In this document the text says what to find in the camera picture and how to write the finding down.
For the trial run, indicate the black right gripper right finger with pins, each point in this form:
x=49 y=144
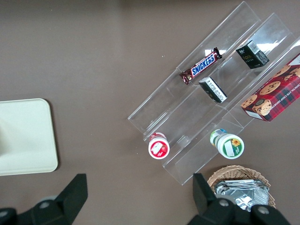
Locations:
x=204 y=199

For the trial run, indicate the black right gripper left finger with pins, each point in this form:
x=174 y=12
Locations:
x=72 y=194

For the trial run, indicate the light tan wicker basket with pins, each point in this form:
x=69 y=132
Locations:
x=234 y=171

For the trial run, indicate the beige plastic tray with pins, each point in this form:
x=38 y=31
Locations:
x=30 y=136

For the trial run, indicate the stack of foil trays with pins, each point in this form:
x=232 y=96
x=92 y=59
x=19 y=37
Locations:
x=243 y=194

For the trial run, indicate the green lid yogurt cup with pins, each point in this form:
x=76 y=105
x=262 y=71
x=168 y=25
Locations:
x=230 y=146

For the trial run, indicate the red lid yogurt cup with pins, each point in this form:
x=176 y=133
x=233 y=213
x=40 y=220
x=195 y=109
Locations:
x=159 y=148

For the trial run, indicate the clear acrylic step shelf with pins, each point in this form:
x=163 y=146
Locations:
x=187 y=117

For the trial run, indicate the small black carton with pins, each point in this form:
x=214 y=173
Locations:
x=212 y=90
x=252 y=56

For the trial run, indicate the red tartan cookie box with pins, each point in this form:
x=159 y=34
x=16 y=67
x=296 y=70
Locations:
x=276 y=93

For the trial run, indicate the Snickers chocolate bar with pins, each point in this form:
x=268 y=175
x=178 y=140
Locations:
x=201 y=65

